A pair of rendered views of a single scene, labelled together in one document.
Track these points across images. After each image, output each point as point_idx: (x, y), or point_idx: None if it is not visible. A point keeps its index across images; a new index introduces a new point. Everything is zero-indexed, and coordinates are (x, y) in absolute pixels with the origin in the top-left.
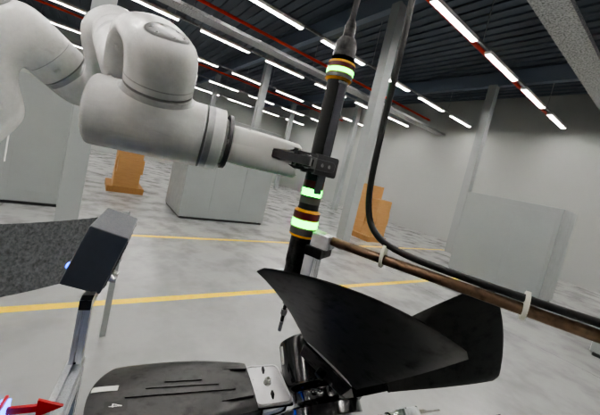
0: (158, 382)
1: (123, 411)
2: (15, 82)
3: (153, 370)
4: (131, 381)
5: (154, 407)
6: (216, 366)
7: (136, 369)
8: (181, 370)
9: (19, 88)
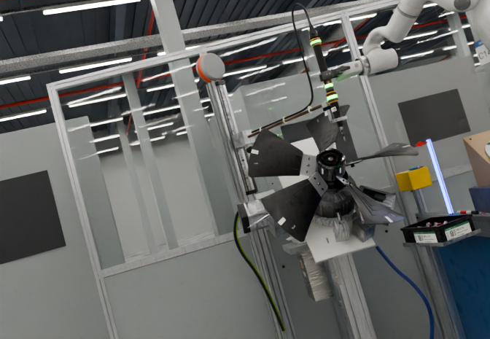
0: (391, 149)
1: (393, 146)
2: (471, 14)
3: (397, 151)
4: (400, 148)
5: (386, 149)
6: (373, 156)
7: (405, 151)
8: (386, 152)
9: (473, 14)
